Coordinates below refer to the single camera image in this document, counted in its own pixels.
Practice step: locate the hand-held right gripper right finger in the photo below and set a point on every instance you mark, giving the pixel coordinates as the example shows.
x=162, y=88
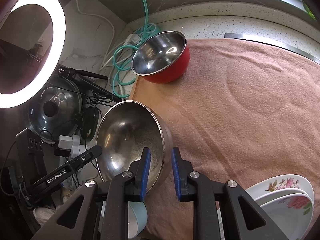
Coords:
x=176, y=172

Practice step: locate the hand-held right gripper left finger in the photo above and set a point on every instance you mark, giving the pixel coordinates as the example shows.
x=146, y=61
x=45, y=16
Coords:
x=146, y=172

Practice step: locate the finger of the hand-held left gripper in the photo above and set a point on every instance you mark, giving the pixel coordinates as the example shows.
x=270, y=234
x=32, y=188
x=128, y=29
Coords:
x=85, y=156

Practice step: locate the stainless steel bowl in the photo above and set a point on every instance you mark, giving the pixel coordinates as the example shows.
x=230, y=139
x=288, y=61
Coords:
x=120, y=135

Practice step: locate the light blue ceramic bowl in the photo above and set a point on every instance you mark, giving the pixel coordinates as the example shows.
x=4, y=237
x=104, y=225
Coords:
x=137, y=217

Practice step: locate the red steel-lined bowl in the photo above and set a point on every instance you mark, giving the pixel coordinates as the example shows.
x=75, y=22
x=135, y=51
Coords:
x=175, y=67

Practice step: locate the white plate with pink blossoms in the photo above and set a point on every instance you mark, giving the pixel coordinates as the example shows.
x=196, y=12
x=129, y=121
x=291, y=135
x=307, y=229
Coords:
x=282, y=182

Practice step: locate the plain white plate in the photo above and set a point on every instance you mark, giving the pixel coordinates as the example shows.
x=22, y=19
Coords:
x=287, y=190

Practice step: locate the large white plate pink peonies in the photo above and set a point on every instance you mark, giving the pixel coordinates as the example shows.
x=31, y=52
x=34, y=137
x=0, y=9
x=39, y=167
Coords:
x=287, y=220

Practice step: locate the white power adapter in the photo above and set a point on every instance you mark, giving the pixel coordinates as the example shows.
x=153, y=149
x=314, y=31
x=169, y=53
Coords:
x=65, y=142

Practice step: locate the white fluffy cloth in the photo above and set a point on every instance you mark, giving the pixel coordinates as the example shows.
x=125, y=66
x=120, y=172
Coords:
x=45, y=215

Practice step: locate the black control panel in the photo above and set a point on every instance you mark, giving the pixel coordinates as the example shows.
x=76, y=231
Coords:
x=35, y=146

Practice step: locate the steel pot lid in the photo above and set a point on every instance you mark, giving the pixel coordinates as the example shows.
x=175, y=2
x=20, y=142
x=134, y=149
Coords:
x=62, y=100

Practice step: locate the pink towel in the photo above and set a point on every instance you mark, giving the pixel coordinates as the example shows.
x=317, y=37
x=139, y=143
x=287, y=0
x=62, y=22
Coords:
x=237, y=117

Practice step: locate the black tripod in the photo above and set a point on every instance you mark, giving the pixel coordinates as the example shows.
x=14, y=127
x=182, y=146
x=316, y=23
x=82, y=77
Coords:
x=82, y=73

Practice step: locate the green round power strip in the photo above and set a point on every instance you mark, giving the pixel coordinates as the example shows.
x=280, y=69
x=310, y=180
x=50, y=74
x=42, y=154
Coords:
x=152, y=28

